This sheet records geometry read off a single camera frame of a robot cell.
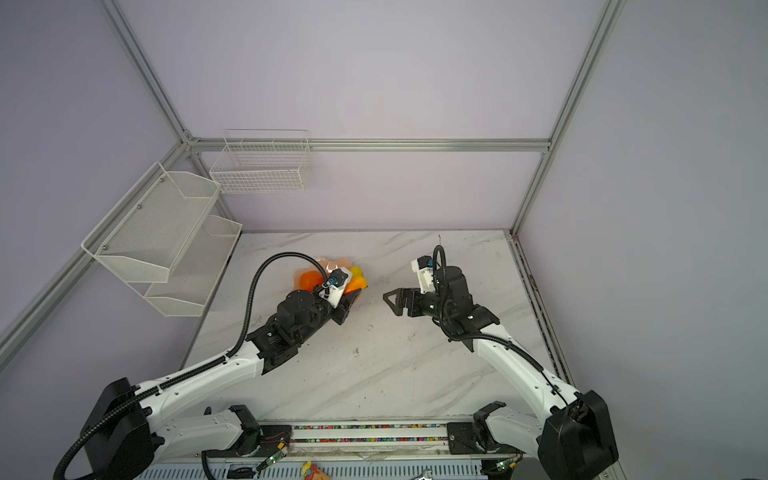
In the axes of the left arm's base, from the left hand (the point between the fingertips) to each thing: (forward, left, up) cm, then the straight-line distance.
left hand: (351, 285), depth 77 cm
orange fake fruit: (+13, +16, -15) cm, 25 cm away
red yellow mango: (-1, -1, +2) cm, 3 cm away
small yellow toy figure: (-38, +8, -20) cm, 44 cm away
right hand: (-2, -11, -1) cm, 12 cm away
